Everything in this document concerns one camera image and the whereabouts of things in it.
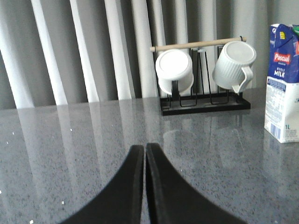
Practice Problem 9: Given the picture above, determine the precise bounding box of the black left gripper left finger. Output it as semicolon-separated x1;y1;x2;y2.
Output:
63;145;144;224

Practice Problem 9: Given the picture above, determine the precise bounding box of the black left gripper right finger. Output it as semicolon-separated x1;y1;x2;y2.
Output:
146;143;244;224

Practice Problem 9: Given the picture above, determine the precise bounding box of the Pascual whole milk carton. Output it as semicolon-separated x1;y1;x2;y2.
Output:
264;24;299;143

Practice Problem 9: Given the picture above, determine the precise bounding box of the white smooth mug on rack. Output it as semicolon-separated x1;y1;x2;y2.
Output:
155;49;194;95

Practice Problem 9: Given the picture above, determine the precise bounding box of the white ribbed mug on rack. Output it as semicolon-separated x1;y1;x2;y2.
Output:
212;41;256;93

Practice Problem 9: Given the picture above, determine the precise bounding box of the grey white curtain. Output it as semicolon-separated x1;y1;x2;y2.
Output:
0;0;299;109

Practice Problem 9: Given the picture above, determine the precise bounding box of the black wire mug rack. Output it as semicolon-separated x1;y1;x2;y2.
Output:
149;36;251;116

